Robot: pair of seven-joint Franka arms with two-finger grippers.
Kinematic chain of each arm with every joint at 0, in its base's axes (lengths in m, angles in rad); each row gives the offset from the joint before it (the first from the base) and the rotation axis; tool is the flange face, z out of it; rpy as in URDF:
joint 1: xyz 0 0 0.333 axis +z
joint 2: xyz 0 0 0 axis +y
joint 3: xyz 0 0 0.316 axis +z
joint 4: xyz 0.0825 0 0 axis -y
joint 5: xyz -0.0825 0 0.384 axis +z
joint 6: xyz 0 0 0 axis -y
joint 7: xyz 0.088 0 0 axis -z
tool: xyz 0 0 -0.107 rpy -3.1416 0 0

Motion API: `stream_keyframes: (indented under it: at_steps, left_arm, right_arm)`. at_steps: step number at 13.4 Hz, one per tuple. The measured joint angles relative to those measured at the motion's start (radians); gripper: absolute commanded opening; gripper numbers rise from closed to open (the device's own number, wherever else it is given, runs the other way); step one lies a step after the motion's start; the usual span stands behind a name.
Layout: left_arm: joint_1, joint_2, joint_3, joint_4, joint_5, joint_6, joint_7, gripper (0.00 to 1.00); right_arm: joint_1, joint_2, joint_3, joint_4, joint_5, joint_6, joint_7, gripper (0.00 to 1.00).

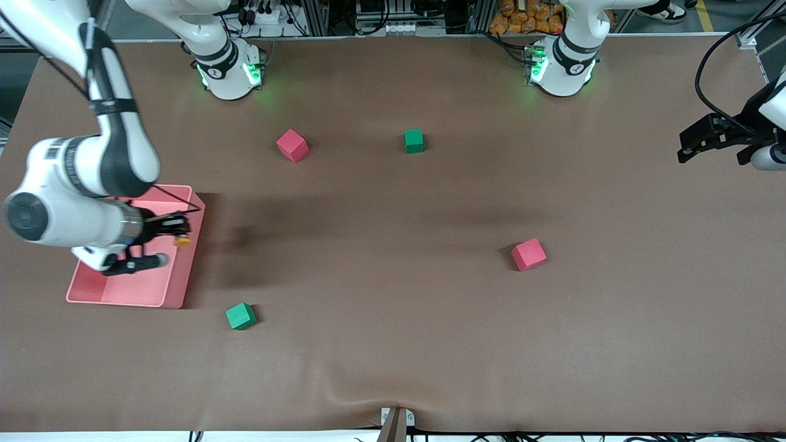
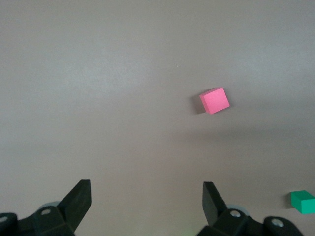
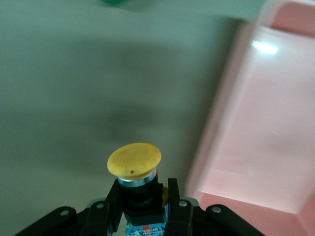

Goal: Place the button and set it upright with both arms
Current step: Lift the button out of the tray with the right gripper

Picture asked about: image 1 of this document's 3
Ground metal table edge bracket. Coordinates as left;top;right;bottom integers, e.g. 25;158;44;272
376;406;416;442

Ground brown table mat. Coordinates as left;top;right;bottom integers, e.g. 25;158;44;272
0;34;786;433

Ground pink plastic bin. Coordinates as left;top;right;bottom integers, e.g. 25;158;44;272
66;183;206;309

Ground white terminal block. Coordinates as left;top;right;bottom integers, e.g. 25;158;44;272
383;21;448;36

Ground black and white shoe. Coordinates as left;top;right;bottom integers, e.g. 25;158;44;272
637;0;687;25

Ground orange snack bags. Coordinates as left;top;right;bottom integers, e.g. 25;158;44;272
489;0;567;35

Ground aluminium frame post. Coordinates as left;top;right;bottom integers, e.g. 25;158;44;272
300;0;331;37

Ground red foam cube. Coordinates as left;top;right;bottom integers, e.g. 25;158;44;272
276;129;309;164
510;238;548;272

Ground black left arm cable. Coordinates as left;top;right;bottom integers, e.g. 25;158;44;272
695;12;786;134

